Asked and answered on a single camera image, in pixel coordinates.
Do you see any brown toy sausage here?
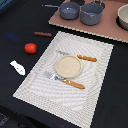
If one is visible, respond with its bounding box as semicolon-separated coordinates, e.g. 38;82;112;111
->
34;32;52;37

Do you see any red toy tomato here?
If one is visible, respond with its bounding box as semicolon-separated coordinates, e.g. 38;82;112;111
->
24;43;37;54

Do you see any grey frying pan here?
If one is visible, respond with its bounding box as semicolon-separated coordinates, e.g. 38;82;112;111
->
41;1;81;20

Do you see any beige round plate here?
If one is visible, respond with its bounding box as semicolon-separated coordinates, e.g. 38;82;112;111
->
55;55;83;78

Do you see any white woven placemat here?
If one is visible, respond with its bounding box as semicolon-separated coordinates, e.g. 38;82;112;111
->
13;31;113;128

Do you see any pink brown board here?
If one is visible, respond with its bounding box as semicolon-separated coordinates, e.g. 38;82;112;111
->
49;0;128;43

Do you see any grey cooking pot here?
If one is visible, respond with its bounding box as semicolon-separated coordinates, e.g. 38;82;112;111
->
80;0;105;25

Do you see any beige bowl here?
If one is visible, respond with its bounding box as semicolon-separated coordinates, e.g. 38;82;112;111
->
118;4;128;30

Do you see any fork with orange handle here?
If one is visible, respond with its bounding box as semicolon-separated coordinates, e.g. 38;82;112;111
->
44;71;85;89

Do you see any knife with orange handle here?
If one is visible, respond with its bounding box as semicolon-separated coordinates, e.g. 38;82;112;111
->
56;50;97;62

